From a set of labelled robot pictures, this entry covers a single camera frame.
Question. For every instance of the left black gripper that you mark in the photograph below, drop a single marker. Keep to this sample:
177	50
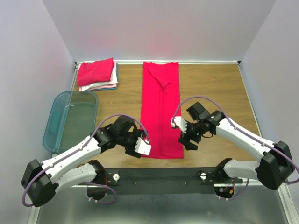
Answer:
137	133

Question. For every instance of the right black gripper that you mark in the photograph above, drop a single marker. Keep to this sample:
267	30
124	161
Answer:
185	141

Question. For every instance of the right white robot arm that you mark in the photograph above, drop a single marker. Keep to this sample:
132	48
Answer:
272	163

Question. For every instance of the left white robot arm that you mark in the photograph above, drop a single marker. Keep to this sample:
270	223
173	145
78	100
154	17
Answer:
42	180

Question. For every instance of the teal plastic bin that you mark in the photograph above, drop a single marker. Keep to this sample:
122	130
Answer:
72	118

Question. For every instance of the folded white t-shirt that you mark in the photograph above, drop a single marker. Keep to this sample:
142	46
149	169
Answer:
96	84

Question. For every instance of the folded pink t-shirt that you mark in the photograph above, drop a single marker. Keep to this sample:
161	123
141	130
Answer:
98	88

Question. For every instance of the metal lower shelf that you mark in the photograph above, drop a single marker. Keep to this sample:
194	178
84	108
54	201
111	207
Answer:
256	206

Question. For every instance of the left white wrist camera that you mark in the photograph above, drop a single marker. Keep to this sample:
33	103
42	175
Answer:
142	146

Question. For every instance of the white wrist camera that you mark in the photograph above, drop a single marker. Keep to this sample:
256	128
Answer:
179	122
142	146

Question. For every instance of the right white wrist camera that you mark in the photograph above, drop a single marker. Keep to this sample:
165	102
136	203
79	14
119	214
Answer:
179	122

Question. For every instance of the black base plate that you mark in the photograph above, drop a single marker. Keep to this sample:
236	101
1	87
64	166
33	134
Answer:
153	181

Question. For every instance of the aluminium frame rail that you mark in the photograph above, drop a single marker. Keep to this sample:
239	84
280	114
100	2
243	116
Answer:
271	177

